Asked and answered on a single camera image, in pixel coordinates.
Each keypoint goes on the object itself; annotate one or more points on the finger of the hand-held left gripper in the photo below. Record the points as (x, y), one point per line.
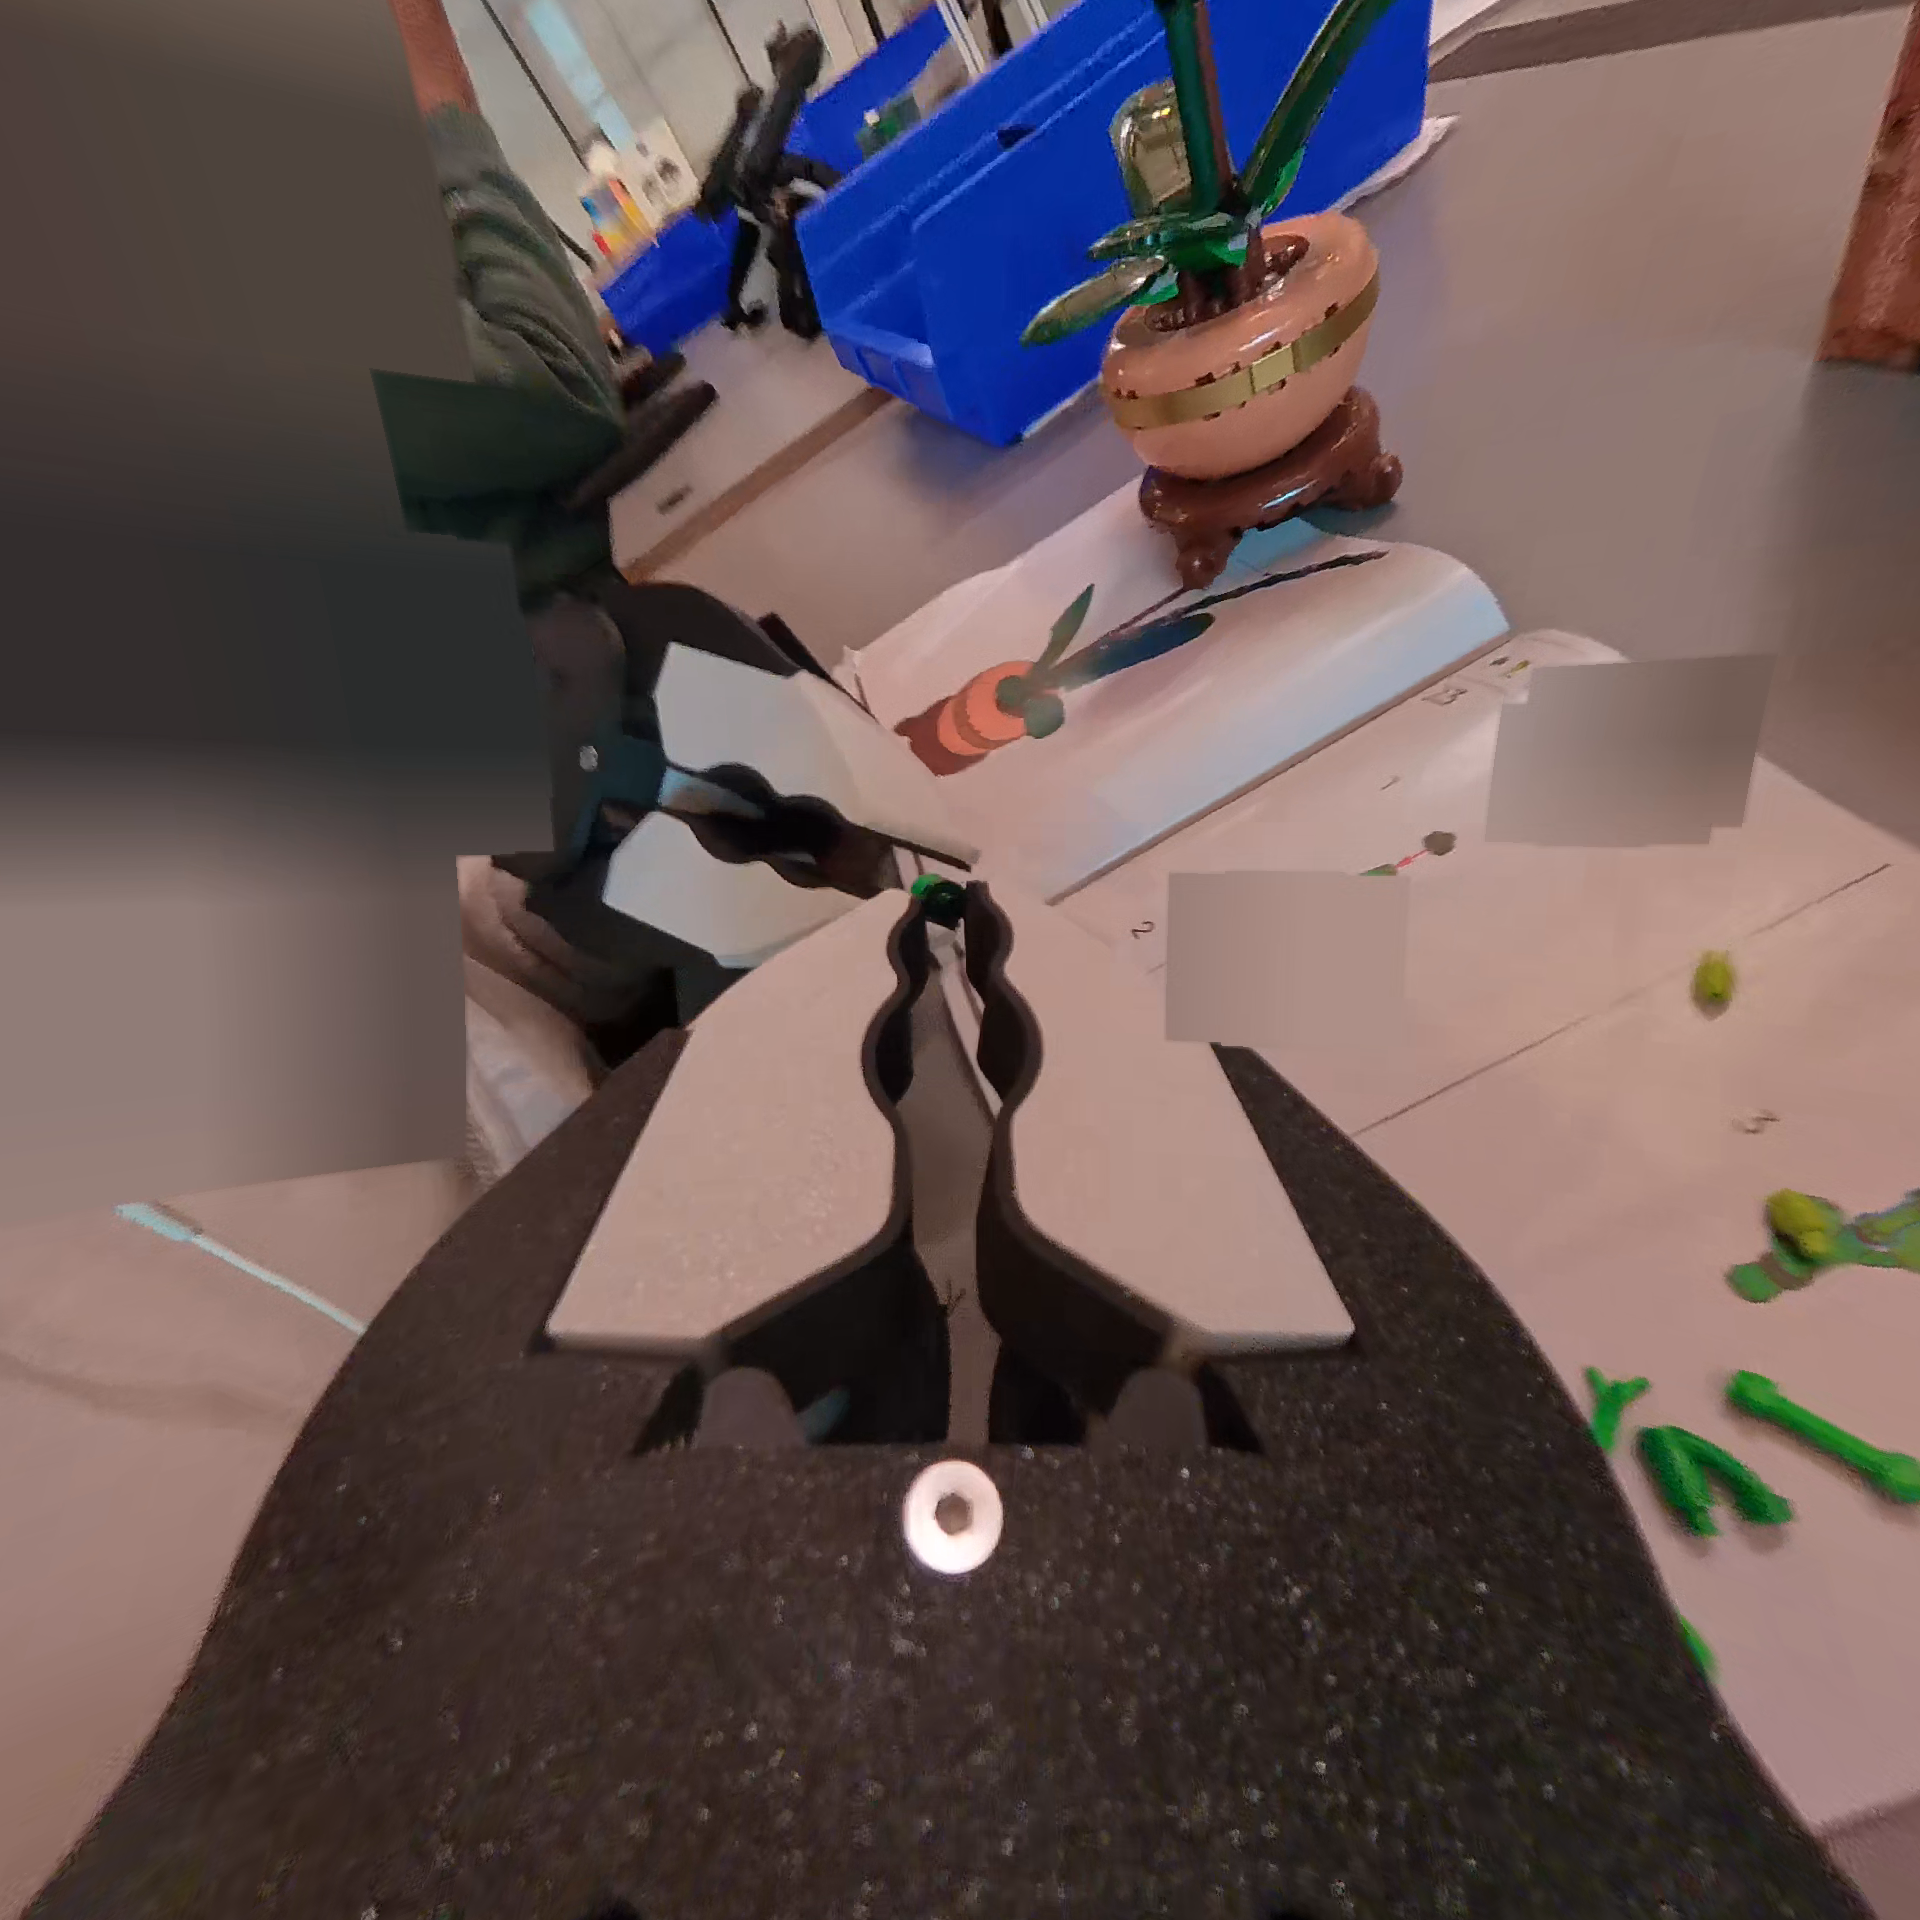
(674, 891)
(780, 721)

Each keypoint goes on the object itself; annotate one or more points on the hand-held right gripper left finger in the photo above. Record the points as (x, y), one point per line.
(734, 1171)

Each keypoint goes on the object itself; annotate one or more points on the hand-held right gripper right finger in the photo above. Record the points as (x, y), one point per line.
(1155, 1184)

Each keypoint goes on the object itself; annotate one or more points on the green brick stem piece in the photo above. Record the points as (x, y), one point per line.
(938, 896)

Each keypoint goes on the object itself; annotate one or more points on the grey desk with wooden edge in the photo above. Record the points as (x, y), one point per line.
(764, 434)

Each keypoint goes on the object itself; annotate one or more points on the large blue plastic bin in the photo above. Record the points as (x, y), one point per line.
(975, 299)

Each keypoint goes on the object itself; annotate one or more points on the brick instruction booklet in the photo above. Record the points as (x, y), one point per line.
(1275, 721)

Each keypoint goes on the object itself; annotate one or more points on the small forked green brick piece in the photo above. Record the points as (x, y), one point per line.
(1612, 1402)

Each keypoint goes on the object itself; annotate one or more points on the colourful small carton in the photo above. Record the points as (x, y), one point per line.
(615, 210)

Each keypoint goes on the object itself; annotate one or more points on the brick orchid plant in pot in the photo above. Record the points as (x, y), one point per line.
(1244, 389)

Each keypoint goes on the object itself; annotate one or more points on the dark green forked brick piece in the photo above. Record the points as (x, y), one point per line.
(1695, 1471)

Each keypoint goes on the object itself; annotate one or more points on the green brick leaf assembly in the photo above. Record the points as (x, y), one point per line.
(1816, 1238)

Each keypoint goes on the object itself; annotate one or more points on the green brick bar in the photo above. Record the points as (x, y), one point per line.
(1816, 1434)

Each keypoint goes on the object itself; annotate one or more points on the green brick fragment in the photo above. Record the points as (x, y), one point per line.
(1698, 1646)

